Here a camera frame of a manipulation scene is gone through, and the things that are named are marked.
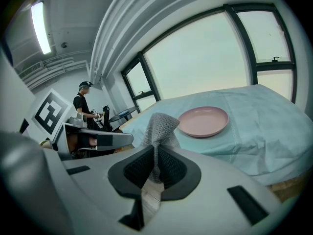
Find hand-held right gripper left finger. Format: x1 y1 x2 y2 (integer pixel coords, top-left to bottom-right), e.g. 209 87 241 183
43 144 157 235

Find black marble round table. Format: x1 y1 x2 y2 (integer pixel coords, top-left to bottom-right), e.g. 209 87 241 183
108 105 140 123

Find teal checked tablecloth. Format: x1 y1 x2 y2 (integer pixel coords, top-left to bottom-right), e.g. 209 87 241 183
120 83 313 187

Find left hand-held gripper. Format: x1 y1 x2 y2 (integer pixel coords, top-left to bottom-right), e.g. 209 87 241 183
21 88 134 156

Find pink big plate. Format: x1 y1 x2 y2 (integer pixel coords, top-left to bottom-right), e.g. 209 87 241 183
177 106 230 139

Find black framed casement window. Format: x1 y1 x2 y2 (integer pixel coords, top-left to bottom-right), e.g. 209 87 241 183
120 52 162 114
229 3 298 104

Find white ceiling pipes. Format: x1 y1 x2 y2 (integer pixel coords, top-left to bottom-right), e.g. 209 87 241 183
18 49 89 91

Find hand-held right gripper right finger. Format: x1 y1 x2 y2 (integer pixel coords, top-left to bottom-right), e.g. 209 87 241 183
144 145 282 235

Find white ceiling air vent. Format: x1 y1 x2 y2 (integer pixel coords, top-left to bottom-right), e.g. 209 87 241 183
18 61 45 79

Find large frosted window pane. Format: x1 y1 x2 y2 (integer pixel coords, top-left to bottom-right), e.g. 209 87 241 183
141 6 258 100

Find grey knitted cloth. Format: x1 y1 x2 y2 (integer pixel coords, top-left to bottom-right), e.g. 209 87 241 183
139 112 181 185

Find long ceiling light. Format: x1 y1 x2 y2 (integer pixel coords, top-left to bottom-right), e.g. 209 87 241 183
30 1 52 55

